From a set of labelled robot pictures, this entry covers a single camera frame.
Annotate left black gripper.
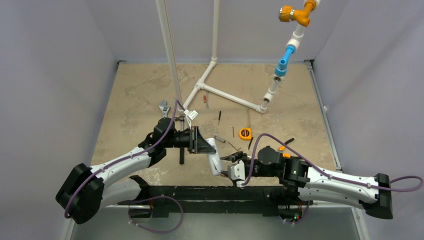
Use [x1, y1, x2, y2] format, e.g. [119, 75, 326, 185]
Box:
[163, 126, 216, 154]

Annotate white remote control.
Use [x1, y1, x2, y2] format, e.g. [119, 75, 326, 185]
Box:
[206, 137, 224, 176]

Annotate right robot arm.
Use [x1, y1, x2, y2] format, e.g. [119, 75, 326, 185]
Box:
[220, 146, 393, 220]

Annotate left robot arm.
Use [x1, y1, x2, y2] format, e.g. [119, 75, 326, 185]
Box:
[55, 117, 223, 224]

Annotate silver transceiver module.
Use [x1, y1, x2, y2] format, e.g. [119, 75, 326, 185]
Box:
[214, 134, 226, 143]

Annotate small black pen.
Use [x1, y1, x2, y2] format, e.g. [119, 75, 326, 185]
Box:
[247, 137, 254, 150]

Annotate yellow tape measure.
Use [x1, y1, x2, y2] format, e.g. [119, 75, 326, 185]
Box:
[238, 127, 252, 141]

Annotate small black screwdriver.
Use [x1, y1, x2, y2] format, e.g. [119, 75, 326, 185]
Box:
[218, 110, 222, 126]

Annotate red adjustable wrench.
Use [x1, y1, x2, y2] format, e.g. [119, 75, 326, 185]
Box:
[158, 100, 171, 118]

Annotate blue pipe fitting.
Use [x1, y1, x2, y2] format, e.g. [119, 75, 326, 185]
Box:
[274, 45, 296, 77]

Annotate orange pipe valve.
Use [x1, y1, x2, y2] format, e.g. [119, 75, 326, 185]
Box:
[278, 0, 321, 28]

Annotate black handled hammer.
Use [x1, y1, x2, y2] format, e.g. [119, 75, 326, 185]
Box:
[174, 115, 186, 166]

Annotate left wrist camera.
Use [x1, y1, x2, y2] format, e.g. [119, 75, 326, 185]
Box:
[183, 109, 199, 129]

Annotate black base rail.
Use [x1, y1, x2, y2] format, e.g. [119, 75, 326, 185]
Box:
[125, 185, 312, 218]

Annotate orange handled pliers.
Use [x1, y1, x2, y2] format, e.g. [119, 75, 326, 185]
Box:
[278, 138, 296, 159]

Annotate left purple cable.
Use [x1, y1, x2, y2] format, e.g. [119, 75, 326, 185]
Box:
[63, 99, 186, 220]

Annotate white pipe frame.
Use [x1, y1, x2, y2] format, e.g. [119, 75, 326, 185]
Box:
[155, 0, 312, 115]

